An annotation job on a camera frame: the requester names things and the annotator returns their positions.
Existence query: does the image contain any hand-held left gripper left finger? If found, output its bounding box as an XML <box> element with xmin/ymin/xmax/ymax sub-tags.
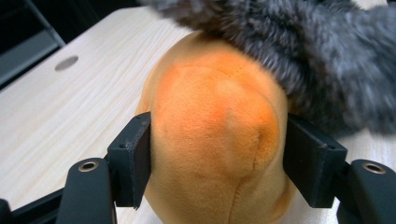
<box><xmin>106</xmin><ymin>111</ymin><xmax>152</xmax><ymax>210</ymax></box>

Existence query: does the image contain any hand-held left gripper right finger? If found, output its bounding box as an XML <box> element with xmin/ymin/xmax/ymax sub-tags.
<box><xmin>282</xmin><ymin>112</ymin><xmax>348</xmax><ymax>209</ymax></box>

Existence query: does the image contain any orange plush toy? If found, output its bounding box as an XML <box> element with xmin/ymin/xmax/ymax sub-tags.
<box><xmin>134</xmin><ymin>31</ymin><xmax>297</xmax><ymax>224</ymax></box>

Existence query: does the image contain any white metal stand frame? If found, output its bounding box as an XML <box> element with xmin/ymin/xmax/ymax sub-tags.
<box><xmin>0</xmin><ymin>0</ymin><xmax>66</xmax><ymax>91</ymax></box>

